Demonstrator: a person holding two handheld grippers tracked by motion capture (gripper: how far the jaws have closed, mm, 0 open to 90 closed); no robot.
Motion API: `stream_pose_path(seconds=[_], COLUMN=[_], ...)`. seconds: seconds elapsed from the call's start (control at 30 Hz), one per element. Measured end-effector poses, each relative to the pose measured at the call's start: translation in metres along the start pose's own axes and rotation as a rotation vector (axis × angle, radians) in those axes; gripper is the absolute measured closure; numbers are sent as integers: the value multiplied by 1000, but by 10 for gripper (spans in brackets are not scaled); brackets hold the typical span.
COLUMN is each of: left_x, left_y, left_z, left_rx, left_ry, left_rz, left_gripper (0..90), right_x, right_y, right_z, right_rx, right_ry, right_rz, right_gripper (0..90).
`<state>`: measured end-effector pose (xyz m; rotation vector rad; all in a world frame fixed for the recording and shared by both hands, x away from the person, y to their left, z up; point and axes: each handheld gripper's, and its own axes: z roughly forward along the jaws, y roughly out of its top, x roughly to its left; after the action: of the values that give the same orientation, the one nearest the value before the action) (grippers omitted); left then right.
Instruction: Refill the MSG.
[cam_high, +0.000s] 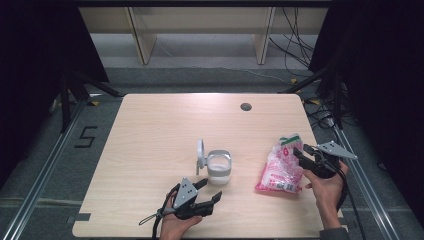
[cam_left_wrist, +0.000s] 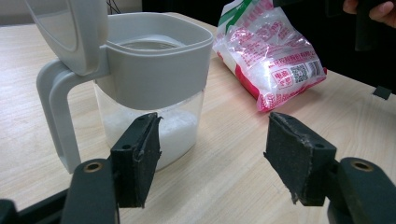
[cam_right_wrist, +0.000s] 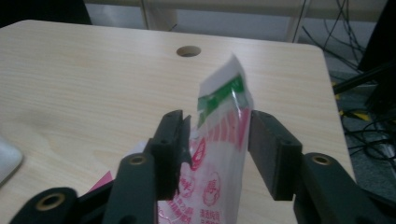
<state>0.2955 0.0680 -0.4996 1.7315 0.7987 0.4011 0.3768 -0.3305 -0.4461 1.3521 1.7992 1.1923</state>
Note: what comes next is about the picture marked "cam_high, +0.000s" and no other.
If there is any aluminium floor rail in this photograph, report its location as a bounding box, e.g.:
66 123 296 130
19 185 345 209
0 99 88 240
333 125 402 240

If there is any tangle of black floor cables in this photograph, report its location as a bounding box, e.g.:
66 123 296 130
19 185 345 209
303 98 338 132

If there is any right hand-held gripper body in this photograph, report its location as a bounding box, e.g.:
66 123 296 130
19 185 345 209
301 139 359 180

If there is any grey table edge bracket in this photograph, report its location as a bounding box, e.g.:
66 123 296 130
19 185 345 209
65 212 92 225

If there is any grey lanyard loop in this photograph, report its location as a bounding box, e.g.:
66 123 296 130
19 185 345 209
138 209 167 227

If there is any pink and white plastic bag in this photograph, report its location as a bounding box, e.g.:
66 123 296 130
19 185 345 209
254 133 306 195

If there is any light wooden shelf unit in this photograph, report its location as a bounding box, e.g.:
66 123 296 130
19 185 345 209
78 6 329 66

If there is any person's left hand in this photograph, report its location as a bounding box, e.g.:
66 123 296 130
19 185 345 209
159 193 204 240

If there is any bundle of black hanging cables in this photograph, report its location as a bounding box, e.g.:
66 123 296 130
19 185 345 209
268 6 317 78

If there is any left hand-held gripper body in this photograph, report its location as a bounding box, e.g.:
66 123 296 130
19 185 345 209
169 177 215 221

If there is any black curtain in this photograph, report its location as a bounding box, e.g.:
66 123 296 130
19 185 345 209
0 0 110 188
308 0 424 219

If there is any person's right hand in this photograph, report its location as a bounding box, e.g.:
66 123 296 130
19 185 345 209
303 160 350 209

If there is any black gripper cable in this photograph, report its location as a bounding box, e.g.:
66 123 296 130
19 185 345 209
151 182 182 240
333 161 350 214

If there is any black tripod stand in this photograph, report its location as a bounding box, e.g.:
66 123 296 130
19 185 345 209
59 69 125 134
279 61 345 130

